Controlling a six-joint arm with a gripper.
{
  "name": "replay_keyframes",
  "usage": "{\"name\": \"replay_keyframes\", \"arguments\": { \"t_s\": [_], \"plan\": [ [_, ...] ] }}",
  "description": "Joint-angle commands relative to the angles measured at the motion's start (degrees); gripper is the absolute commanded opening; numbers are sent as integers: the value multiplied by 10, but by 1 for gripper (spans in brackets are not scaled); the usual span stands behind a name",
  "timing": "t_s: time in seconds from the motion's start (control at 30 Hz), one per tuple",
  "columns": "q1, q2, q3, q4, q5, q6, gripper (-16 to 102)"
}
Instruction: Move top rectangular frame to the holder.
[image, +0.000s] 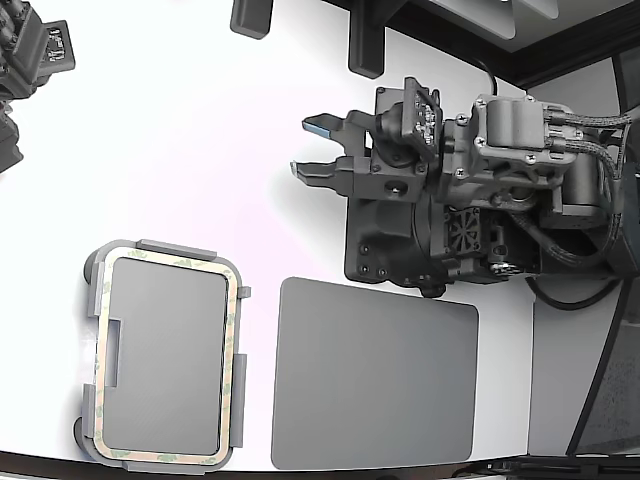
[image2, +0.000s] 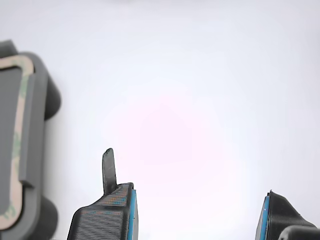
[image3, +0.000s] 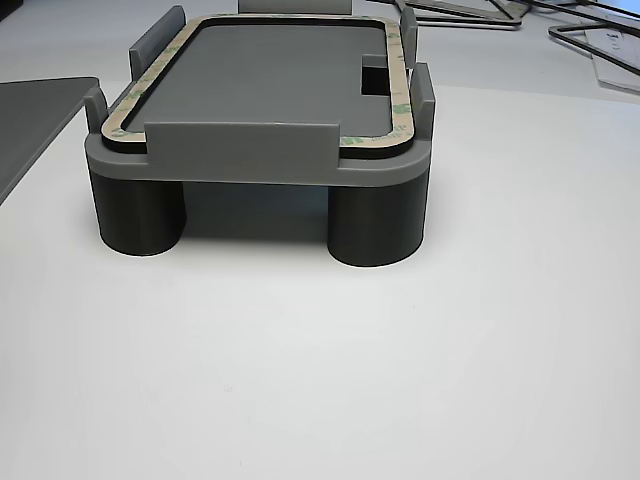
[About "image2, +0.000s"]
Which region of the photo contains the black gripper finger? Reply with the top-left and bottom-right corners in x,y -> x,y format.
66,147 -> 139,240
254,189 -> 318,240

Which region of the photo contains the tan rectangular frame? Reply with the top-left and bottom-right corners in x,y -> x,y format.
0,55 -> 35,231

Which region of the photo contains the grey holder plate with rails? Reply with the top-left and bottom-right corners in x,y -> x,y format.
0,39 -> 62,240

